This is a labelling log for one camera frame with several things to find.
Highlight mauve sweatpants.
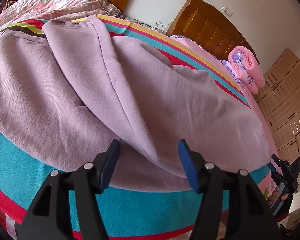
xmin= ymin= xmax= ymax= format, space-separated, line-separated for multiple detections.
xmin=0 ymin=15 xmax=273 ymax=193

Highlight person's right hand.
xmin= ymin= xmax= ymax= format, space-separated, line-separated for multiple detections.
xmin=268 ymin=187 xmax=289 ymax=205

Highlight light wood wardrobe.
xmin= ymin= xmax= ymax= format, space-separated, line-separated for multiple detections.
xmin=255 ymin=49 xmax=300 ymax=163

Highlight rainbow striped blanket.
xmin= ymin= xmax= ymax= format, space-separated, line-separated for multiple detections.
xmin=0 ymin=16 xmax=277 ymax=239

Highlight plaid checked bed sheet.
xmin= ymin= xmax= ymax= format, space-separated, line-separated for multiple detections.
xmin=0 ymin=209 xmax=17 ymax=239

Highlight rolled pink floral duvet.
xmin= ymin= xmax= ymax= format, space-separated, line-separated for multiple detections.
xmin=228 ymin=46 xmax=265 ymax=95

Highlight pink bed sheet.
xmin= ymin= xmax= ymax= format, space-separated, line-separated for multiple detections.
xmin=169 ymin=35 xmax=283 ymax=205

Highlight right wooden headboard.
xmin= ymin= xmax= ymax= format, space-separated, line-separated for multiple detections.
xmin=166 ymin=0 xmax=254 ymax=60

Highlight bedside table with cloth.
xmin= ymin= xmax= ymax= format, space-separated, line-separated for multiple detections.
xmin=124 ymin=17 xmax=164 ymax=34

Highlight white power strip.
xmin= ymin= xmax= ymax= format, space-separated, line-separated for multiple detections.
xmin=152 ymin=22 xmax=160 ymax=31

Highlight pink floral quilt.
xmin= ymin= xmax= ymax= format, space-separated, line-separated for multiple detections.
xmin=0 ymin=0 xmax=123 ymax=30

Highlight white wall socket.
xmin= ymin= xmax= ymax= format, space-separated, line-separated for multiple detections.
xmin=222 ymin=5 xmax=233 ymax=17

